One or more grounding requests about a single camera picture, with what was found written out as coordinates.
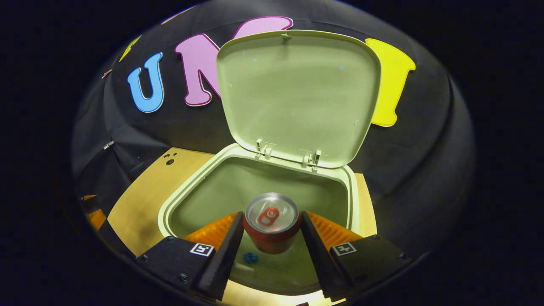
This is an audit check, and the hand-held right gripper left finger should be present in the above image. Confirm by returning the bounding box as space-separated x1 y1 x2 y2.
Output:
134 211 244 301

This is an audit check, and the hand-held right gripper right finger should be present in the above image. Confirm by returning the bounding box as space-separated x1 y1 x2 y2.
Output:
300 210 416 301

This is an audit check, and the red pop can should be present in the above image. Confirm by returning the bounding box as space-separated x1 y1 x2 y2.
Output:
242 193 302 255

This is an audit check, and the pale green desktop garbage bin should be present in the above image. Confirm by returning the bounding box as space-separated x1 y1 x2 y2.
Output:
158 30 382 296

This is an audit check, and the wooden desktop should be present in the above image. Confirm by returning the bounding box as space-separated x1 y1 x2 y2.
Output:
107 147 377 306

